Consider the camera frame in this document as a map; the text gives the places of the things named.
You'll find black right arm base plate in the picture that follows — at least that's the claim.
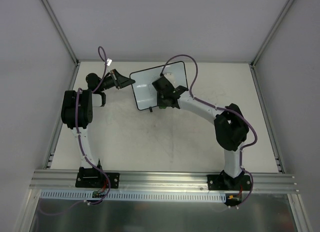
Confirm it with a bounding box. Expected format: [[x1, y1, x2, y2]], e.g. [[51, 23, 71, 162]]
[[206, 174, 252, 191]]

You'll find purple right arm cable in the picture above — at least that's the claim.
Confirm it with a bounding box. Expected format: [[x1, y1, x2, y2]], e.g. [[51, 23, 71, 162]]
[[159, 54, 259, 210]]

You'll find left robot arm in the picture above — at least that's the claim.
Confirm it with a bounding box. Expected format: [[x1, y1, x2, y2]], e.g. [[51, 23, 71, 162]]
[[61, 69, 136, 171]]

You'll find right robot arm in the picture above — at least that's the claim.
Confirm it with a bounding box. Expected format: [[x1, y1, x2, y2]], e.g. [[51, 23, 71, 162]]
[[152, 76, 249, 190]]

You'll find white slotted cable duct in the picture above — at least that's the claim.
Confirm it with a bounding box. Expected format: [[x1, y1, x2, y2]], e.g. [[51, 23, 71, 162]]
[[40, 189, 227, 203]]

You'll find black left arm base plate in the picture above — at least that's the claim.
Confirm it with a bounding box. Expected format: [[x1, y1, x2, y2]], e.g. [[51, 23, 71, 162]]
[[75, 167, 120, 189]]

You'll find black-framed whiteboard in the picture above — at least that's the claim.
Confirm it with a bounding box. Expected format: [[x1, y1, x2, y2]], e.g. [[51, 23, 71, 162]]
[[129, 61, 189, 111]]

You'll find aluminium front rail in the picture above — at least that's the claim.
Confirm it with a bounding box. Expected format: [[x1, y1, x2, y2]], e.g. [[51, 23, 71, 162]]
[[29, 169, 300, 194]]

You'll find right aluminium frame post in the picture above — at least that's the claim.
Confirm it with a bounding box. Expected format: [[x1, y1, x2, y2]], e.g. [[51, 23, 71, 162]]
[[250, 0, 296, 67]]

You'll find left aluminium frame post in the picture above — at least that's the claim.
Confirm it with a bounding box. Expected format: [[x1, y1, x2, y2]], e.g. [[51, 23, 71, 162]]
[[40, 0, 79, 65]]

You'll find aluminium frame post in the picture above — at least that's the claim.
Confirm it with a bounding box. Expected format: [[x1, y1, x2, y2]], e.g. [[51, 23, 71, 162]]
[[40, 0, 79, 65], [250, 0, 296, 67]]

